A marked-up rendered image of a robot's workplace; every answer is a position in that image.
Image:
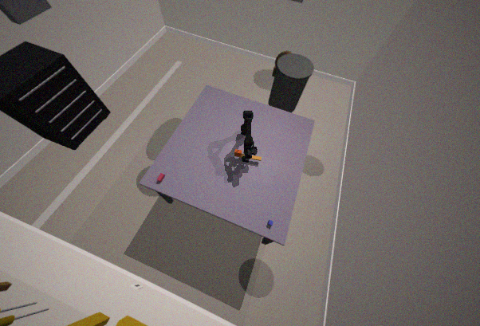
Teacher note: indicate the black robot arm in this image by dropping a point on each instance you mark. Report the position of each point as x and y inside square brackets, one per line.
[246, 131]

